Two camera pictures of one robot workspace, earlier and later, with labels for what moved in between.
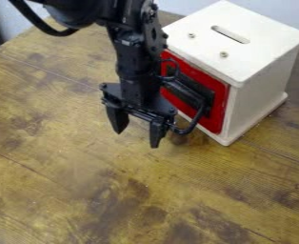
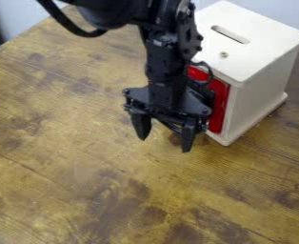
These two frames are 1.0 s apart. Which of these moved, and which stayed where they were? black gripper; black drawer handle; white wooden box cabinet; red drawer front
Moved: black gripper; black drawer handle
Stayed: white wooden box cabinet; red drawer front
